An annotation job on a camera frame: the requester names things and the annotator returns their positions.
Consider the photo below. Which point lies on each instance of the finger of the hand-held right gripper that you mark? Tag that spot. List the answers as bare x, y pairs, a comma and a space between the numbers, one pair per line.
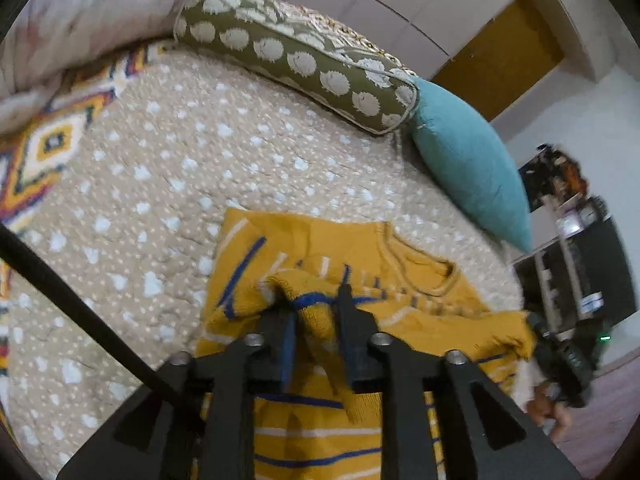
537, 324

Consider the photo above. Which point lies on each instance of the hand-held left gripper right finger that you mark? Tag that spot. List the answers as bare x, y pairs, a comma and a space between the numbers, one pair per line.
350, 345

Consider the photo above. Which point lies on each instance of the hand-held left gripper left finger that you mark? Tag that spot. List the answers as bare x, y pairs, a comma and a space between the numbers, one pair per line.
286, 355

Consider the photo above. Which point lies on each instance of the yellow blue-striped knit sweater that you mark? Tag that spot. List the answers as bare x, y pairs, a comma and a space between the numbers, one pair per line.
320, 240

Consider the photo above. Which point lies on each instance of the person's right hand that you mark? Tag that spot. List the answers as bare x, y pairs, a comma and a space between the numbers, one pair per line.
542, 407

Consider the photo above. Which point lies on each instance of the beige open shelf unit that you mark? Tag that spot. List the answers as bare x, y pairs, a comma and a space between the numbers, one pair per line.
549, 285

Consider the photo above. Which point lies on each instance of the blue white box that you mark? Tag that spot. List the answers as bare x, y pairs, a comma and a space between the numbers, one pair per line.
595, 302

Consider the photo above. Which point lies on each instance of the dark flat television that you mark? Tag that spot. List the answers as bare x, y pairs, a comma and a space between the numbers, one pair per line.
610, 260

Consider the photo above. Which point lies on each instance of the teal knit pillow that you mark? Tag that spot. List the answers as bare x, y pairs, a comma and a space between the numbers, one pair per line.
465, 160

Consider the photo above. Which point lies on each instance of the beige dotted bedspread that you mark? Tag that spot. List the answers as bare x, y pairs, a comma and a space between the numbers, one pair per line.
150, 185

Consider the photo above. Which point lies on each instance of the wooden door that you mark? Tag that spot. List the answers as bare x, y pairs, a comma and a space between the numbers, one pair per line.
500, 60

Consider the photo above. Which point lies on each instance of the olive sheep-print pillow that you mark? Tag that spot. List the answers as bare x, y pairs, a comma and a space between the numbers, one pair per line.
300, 55

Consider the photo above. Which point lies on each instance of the pale floral pillow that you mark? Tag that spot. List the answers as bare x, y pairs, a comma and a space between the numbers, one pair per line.
90, 10

